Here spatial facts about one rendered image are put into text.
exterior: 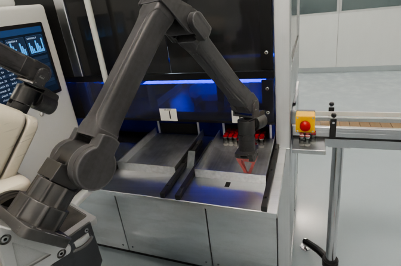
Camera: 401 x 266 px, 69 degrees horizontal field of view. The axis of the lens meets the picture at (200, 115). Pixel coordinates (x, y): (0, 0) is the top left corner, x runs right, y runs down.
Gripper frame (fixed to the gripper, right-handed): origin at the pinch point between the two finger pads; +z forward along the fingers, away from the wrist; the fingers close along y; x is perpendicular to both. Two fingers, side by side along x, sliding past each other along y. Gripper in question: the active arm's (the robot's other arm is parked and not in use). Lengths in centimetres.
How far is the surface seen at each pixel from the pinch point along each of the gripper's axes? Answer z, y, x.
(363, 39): -43, 483, -110
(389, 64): 3, 491, -154
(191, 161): -0.6, 5.7, 23.1
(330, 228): 48, 48, -31
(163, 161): 1.2, 7.7, 36.6
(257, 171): 1.7, 6.5, -2.3
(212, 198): 4.7, -10.9, 9.7
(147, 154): 0.3, 12.7, 47.3
